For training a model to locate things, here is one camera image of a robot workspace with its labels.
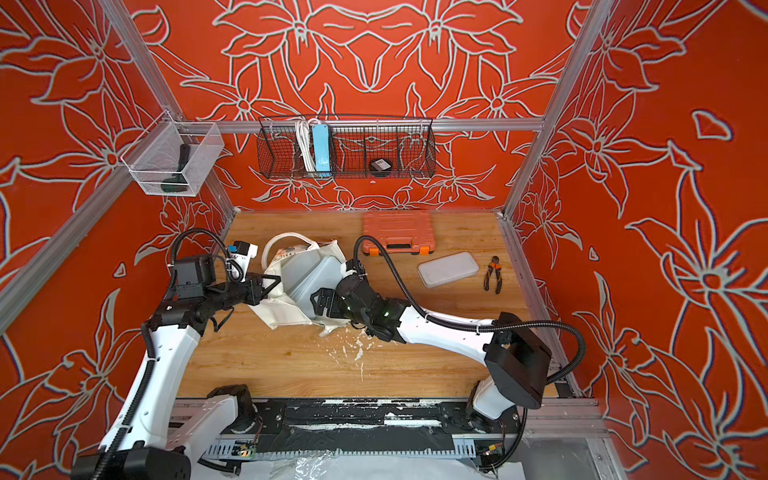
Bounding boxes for orange plastic tool case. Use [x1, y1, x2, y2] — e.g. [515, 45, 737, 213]
[363, 210, 436, 255]

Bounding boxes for small black round device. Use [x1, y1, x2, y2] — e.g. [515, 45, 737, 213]
[369, 158, 393, 178]

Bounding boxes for grey pencil case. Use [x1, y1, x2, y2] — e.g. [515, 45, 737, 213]
[280, 250, 342, 319]
[417, 252, 479, 288]

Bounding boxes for orange black pliers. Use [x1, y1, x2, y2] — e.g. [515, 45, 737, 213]
[483, 256, 503, 294]

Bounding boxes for black wire wall basket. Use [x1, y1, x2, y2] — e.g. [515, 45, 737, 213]
[256, 115, 437, 180]

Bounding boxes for clear acrylic wall box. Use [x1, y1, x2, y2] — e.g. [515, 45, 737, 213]
[120, 111, 224, 197]

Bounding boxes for light blue box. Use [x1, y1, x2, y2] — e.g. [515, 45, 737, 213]
[312, 123, 331, 176]

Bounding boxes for dark green flashlight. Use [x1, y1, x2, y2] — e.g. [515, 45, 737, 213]
[161, 143, 191, 193]

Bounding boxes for white coiled cable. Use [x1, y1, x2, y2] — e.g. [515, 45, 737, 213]
[295, 118, 316, 175]

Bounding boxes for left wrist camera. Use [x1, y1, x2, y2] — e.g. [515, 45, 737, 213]
[227, 241, 259, 272]

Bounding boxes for white canvas tote bag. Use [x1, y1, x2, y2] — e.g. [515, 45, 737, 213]
[251, 232, 350, 334]

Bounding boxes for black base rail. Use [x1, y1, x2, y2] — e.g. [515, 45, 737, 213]
[203, 398, 516, 461]

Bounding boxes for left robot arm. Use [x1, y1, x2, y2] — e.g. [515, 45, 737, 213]
[70, 229, 280, 479]

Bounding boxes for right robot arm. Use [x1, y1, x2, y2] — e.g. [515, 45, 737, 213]
[310, 244, 587, 474]

